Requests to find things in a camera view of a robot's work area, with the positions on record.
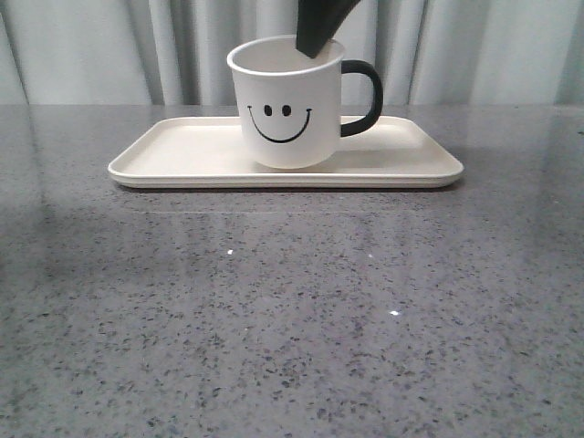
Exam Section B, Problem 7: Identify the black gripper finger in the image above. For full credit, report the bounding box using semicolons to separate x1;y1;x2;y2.
296;0;360;58

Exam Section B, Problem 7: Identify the white smiley mug black handle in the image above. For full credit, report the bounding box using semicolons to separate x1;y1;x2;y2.
226;36;383;169

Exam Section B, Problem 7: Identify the cream rectangular plastic tray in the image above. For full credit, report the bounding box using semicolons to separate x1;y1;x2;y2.
108;116;464;189

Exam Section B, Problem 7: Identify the pale green pleated curtain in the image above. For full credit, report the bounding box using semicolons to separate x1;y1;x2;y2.
1;1;583;106

